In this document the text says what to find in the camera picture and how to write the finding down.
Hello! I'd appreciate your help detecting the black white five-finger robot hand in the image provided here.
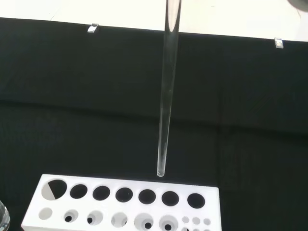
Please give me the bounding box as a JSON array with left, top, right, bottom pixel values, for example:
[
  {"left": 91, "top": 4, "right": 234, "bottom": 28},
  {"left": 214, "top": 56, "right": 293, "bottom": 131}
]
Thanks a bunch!
[{"left": 287, "top": 0, "right": 308, "bottom": 11}]

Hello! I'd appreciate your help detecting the white test tube rack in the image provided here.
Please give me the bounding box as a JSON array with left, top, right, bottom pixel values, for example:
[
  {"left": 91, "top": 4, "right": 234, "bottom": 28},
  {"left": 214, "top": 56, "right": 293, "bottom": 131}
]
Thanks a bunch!
[{"left": 21, "top": 173, "right": 221, "bottom": 231}]

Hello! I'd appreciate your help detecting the black bench cloth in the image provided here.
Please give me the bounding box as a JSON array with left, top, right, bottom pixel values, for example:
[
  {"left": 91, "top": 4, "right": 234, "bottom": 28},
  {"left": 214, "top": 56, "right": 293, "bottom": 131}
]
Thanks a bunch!
[{"left": 0, "top": 17, "right": 308, "bottom": 231}]

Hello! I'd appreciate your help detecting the small clear glass beaker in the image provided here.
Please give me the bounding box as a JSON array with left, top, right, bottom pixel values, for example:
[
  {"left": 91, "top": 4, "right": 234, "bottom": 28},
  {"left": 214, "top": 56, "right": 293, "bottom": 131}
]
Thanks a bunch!
[{"left": 0, "top": 201, "right": 11, "bottom": 231}]

